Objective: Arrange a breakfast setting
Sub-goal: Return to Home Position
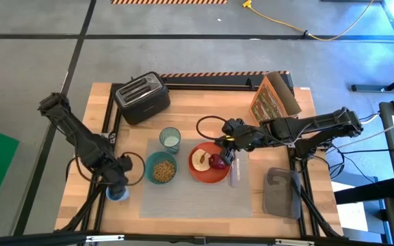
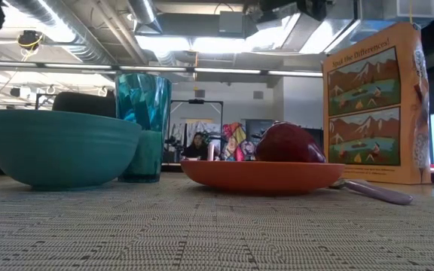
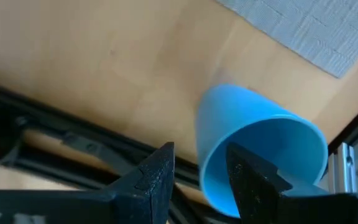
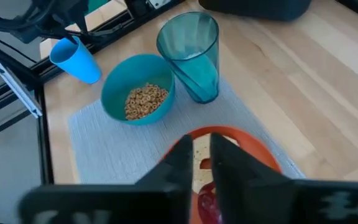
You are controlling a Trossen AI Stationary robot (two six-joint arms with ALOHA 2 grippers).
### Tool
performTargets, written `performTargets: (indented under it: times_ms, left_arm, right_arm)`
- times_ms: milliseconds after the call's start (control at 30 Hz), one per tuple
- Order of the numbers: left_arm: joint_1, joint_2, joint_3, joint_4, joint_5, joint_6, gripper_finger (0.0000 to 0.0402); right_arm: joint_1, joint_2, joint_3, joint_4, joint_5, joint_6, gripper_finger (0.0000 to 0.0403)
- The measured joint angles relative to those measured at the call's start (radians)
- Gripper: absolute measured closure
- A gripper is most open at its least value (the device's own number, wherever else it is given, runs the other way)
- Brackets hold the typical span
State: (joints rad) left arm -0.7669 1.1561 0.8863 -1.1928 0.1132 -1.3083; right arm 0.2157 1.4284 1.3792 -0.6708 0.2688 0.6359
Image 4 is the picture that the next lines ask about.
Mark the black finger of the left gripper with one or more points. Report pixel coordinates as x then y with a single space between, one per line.
68 35

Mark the toast slice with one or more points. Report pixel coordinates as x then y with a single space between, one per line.
201 149

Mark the red jam blob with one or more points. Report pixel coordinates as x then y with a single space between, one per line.
207 202

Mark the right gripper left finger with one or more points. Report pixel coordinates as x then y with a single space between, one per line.
154 202

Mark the blue plastic cup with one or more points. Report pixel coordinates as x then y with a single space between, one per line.
79 65

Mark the silver metal bracket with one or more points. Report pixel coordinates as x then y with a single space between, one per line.
19 90

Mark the teal ceramic bowl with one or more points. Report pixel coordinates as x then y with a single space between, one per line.
123 84

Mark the orange plate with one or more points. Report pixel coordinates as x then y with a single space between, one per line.
256 149

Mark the black rounded object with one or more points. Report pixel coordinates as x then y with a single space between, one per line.
253 9

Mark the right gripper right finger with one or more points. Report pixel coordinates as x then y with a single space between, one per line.
259 199

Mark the grey woven placemat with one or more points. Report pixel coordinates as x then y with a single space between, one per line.
110 152

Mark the teal transparent tumbler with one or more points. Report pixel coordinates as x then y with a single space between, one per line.
194 71

